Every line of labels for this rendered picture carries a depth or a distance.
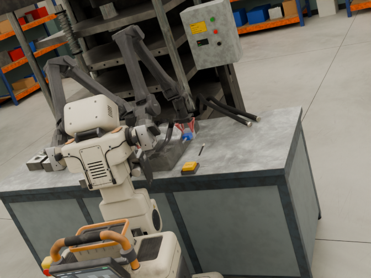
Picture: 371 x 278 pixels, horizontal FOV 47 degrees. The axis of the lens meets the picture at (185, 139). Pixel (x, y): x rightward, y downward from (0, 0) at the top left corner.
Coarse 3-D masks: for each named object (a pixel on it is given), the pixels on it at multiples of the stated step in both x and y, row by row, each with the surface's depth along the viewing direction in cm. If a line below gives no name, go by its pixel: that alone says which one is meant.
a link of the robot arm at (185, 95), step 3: (177, 87) 222; (177, 90) 222; (180, 90) 224; (183, 90) 233; (180, 93) 223; (183, 93) 231; (186, 93) 233; (165, 96) 225; (174, 96) 225; (177, 96) 223; (183, 96) 229; (186, 96) 231; (168, 99) 225; (186, 99) 231
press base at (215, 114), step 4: (232, 84) 362; (236, 96) 368; (220, 100) 332; (224, 100) 340; (240, 108) 374; (212, 112) 315; (216, 112) 322; (212, 116) 313; (216, 116) 321; (220, 116) 328; (224, 116) 336
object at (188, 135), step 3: (186, 129) 234; (189, 129) 233; (186, 132) 233; (189, 132) 232; (183, 135) 231; (186, 135) 230; (189, 135) 229; (192, 135) 233; (195, 135) 236; (183, 138) 231; (186, 138) 229; (189, 138) 229; (192, 138) 234; (183, 141) 226
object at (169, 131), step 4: (160, 120) 262; (164, 120) 262; (168, 120) 259; (156, 124) 264; (160, 124) 262; (168, 124) 256; (172, 124) 267; (168, 128) 256; (172, 128) 254; (168, 132) 254; (168, 136) 252; (168, 140) 250; (164, 144) 247; (160, 148) 242
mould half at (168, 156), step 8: (160, 128) 258; (176, 128) 252; (184, 128) 253; (160, 136) 254; (176, 136) 248; (160, 144) 248; (168, 144) 244; (176, 144) 241; (184, 144) 250; (152, 152) 239; (160, 152) 235; (168, 152) 232; (176, 152) 240; (152, 160) 233; (160, 160) 231; (168, 160) 231; (176, 160) 239; (152, 168) 236; (160, 168) 234; (168, 168) 232
